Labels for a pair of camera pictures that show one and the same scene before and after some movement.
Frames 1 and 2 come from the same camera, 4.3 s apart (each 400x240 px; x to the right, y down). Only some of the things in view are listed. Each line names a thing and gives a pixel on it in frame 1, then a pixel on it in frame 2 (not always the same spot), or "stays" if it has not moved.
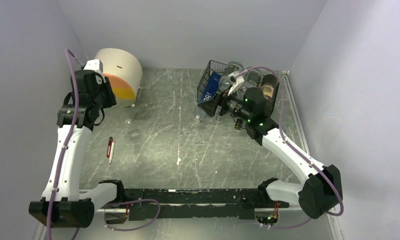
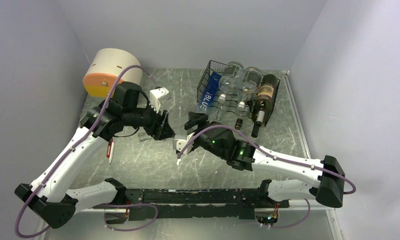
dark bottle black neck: (269, 84) stays
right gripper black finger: (209, 106) to (195, 119)
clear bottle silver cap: (252, 79) stays
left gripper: (105, 84) to (160, 128)
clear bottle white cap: (232, 67) stays
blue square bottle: (210, 91) stays
